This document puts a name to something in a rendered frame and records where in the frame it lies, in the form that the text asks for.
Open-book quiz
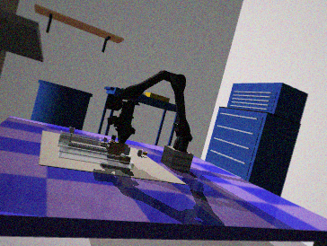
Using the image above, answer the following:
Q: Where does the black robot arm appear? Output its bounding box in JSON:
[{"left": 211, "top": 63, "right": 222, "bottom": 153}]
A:
[{"left": 105, "top": 70, "right": 192, "bottom": 153}]

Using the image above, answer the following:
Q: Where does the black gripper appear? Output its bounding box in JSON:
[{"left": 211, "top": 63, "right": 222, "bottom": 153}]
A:
[{"left": 114, "top": 112, "right": 136, "bottom": 144}]

